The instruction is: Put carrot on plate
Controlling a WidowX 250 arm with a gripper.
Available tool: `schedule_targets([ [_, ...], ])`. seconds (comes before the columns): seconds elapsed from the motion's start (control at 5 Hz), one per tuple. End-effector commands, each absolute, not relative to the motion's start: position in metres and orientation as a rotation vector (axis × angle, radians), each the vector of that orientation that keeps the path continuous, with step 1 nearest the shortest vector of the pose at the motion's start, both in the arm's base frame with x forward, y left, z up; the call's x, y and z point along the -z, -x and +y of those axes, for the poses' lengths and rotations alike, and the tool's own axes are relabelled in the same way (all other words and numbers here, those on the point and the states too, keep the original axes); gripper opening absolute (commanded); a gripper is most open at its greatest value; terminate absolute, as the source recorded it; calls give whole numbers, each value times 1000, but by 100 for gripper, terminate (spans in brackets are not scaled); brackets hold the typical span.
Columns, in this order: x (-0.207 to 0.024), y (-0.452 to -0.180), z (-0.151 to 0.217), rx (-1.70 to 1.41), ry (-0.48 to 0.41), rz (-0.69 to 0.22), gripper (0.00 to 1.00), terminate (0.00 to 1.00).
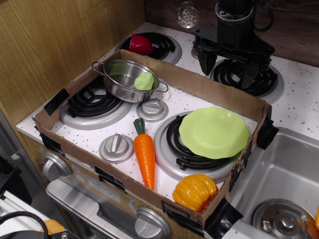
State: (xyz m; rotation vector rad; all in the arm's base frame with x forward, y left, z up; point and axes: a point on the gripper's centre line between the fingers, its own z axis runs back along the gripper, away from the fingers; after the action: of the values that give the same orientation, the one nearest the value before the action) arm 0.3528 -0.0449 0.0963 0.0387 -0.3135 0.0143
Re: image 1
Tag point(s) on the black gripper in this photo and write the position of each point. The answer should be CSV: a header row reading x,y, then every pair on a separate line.
x,y
234,38

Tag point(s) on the orange toy carrot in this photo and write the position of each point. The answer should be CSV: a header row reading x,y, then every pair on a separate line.
x,y
145,154

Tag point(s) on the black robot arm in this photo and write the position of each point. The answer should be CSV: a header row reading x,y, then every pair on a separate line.
x,y
239,6

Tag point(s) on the light green plastic plate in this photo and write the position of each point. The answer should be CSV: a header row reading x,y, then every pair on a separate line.
x,y
214,133

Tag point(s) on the rear right black burner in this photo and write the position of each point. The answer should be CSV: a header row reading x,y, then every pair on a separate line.
x,y
267,85

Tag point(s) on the silver stovetop knob rear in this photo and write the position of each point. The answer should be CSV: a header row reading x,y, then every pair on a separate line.
x,y
194,53

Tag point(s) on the silver stovetop knob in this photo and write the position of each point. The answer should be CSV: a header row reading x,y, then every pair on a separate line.
x,y
116,148
194,53
152,110

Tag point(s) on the hanging perforated metal skimmer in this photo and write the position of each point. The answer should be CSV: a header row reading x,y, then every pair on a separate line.
x,y
187,14

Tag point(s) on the light green toy vegetable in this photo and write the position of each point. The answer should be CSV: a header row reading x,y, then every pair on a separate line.
x,y
144,82

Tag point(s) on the silver stovetop knob middle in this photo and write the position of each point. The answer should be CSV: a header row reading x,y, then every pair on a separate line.
x,y
152,110

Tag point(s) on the red plastic cup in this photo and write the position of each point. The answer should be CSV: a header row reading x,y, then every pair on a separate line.
x,y
141,45

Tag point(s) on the front right black burner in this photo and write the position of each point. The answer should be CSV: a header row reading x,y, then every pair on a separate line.
x,y
177,161

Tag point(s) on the small steel pot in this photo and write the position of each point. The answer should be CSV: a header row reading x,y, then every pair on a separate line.
x,y
120,76

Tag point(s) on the steel sink basin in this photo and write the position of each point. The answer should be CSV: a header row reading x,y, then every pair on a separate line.
x,y
287,169

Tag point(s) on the orange toy pumpkin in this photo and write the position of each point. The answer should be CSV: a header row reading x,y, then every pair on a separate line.
x,y
195,192

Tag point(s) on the silver stovetop knob front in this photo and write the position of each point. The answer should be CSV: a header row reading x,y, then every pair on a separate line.
x,y
116,148

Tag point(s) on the front left black burner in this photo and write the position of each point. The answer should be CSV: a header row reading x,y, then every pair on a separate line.
x,y
93,107

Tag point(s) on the steel pot lid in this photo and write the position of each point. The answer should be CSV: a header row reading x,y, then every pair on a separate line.
x,y
282,219

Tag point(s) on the silver oven knob right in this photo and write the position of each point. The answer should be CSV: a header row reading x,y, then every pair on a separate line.
x,y
150,225

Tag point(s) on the silver oven knob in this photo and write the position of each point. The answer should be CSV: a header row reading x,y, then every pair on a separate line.
x,y
150,225
55,167

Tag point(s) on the orange toy in sink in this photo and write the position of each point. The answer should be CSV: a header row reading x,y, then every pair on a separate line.
x,y
313,226

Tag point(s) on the silver oven knob left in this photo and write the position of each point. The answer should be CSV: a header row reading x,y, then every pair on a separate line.
x,y
55,167

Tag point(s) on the orange object bottom left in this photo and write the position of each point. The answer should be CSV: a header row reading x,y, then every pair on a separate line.
x,y
54,227

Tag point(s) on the silver oven door handle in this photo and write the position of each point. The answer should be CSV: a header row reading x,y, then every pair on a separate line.
x,y
96,218

